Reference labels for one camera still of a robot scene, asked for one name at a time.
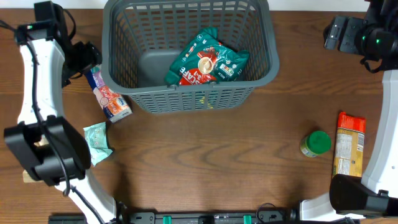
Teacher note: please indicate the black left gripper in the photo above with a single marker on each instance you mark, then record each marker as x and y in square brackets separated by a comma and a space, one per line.
[92, 60]

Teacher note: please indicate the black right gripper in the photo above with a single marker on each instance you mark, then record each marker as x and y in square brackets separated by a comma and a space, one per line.
[342, 34]

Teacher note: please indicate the colourful tissue multipack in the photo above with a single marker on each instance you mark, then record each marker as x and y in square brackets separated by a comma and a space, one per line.
[114, 106]

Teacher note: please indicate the light teal wipes pack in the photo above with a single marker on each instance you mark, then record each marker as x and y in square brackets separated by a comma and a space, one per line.
[96, 140]

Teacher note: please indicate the green Nescafe 3in1 bag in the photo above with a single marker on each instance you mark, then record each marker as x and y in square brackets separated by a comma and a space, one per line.
[205, 60]

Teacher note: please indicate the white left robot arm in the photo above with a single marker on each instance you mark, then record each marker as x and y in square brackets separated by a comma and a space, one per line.
[46, 145]

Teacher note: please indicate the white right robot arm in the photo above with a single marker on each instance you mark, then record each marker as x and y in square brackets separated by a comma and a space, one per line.
[356, 193]

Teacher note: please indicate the red and yellow snack pack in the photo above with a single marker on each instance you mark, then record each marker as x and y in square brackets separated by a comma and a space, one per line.
[349, 145]

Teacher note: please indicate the grey plastic lattice basket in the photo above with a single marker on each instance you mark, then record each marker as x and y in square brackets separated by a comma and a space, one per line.
[141, 39]

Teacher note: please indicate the green lidded small jar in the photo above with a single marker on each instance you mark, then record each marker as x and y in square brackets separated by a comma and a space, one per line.
[315, 144]

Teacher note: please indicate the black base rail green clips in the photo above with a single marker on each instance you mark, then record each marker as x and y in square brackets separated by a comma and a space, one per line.
[266, 213]

